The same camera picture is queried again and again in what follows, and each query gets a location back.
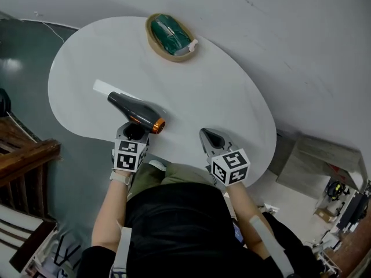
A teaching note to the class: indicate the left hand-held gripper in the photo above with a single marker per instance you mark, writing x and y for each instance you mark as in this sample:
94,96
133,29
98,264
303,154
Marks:
126,158

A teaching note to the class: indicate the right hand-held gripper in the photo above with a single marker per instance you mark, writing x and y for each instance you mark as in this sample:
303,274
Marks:
229,166

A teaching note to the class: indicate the black and orange hair dryer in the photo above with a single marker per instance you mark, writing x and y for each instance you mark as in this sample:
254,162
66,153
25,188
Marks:
136,110

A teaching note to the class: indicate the white oval table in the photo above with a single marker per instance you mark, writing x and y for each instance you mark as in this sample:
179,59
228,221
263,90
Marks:
197,97

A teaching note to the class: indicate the person's left forearm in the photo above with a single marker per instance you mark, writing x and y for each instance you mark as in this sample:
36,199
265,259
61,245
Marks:
110,213

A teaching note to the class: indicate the person's right forearm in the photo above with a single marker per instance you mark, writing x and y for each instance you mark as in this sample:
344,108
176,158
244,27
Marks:
246,207

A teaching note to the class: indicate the person's white shoe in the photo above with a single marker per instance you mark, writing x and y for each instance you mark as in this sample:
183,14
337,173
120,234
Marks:
158,164

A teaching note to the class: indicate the person's olive trousers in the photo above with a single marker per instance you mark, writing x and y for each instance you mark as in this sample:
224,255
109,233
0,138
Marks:
150,175

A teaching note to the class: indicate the round beige basket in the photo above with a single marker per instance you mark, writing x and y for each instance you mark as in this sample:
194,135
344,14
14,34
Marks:
153,46

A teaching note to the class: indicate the person's black shirt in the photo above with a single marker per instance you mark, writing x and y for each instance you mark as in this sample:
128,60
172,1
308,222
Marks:
179,230

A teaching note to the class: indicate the grey shelf cabinet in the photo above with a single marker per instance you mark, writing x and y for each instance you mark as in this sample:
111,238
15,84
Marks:
313,166

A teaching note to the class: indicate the green packet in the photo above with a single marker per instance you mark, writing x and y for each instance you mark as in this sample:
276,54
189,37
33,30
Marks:
169,35

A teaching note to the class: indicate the dark wooden furniture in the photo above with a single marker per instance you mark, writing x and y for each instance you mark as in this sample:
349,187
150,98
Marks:
23,166

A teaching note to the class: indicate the black and yellow device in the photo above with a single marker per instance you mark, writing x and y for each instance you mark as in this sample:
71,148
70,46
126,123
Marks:
335,190

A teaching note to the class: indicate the cardboard box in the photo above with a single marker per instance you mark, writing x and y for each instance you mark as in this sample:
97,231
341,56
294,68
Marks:
326,214

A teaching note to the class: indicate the white wall plug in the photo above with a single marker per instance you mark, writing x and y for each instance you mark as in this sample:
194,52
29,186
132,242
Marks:
37,13

